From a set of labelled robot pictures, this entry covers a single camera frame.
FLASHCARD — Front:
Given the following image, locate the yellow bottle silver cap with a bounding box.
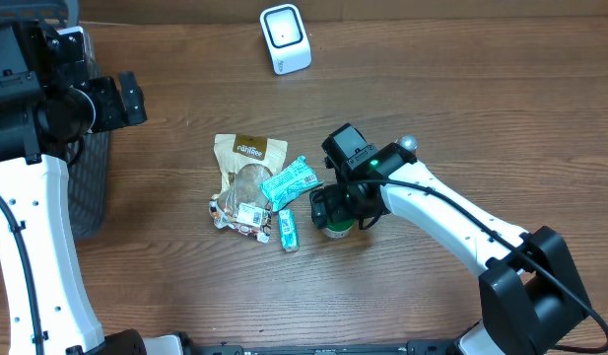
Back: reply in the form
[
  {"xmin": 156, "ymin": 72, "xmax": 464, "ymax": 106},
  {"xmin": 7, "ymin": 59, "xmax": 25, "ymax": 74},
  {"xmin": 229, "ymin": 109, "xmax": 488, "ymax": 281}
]
[{"xmin": 396, "ymin": 135, "xmax": 418, "ymax": 153}]

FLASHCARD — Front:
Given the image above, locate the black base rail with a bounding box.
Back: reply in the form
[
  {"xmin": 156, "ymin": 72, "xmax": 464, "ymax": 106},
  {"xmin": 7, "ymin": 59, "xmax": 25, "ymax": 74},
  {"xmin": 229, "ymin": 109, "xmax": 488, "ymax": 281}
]
[{"xmin": 105, "ymin": 339, "xmax": 546, "ymax": 355}]

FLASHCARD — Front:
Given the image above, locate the grey plastic mesh basket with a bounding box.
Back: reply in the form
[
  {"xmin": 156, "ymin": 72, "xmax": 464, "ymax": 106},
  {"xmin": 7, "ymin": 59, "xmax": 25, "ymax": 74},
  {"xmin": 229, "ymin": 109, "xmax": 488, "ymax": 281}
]
[{"xmin": 0, "ymin": 0, "xmax": 111, "ymax": 240}]

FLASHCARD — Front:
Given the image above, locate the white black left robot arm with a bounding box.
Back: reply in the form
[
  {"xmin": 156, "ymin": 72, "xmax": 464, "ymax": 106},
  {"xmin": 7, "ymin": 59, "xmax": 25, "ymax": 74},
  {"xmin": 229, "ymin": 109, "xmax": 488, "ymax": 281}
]
[{"xmin": 0, "ymin": 21, "xmax": 183, "ymax": 354}]

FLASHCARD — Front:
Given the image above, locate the green white tissue cup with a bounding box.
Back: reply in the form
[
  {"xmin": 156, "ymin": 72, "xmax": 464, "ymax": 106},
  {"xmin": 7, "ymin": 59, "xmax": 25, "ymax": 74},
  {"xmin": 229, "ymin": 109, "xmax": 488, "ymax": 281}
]
[{"xmin": 322, "ymin": 220, "xmax": 354, "ymax": 239}]

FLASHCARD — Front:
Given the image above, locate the small printed snack bag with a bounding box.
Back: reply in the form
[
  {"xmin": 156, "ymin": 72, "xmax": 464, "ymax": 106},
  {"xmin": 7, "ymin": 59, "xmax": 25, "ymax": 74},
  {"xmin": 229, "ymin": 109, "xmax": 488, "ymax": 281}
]
[{"xmin": 209, "ymin": 194, "xmax": 272, "ymax": 244}]

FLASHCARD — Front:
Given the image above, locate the teal snack packet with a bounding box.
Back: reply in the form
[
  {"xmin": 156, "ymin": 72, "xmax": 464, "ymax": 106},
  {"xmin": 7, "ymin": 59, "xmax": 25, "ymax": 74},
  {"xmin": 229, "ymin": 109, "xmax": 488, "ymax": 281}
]
[{"xmin": 260, "ymin": 156, "xmax": 323, "ymax": 212}]

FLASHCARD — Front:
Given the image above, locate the green Kleenex tissue pack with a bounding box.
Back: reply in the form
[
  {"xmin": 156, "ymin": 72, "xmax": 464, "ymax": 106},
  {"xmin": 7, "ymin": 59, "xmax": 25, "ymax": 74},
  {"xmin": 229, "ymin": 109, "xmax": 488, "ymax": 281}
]
[{"xmin": 278, "ymin": 209, "xmax": 300, "ymax": 252}]

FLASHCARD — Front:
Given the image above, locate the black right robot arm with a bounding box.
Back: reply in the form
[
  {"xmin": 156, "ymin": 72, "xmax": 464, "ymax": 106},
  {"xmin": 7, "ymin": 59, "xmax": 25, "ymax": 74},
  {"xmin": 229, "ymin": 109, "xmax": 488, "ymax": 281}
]
[{"xmin": 310, "ymin": 138, "xmax": 593, "ymax": 354}]

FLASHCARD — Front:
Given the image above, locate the brown cookie pouch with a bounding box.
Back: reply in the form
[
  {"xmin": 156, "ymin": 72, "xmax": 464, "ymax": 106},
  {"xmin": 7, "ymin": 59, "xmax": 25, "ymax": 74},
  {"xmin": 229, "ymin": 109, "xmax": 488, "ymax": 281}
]
[{"xmin": 214, "ymin": 133, "xmax": 288, "ymax": 217}]

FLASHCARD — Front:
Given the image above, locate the white barcode scanner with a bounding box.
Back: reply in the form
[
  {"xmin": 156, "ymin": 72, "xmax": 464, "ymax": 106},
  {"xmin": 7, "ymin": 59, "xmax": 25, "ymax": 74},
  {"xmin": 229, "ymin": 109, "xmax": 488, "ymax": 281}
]
[{"xmin": 259, "ymin": 3, "xmax": 312, "ymax": 75}]

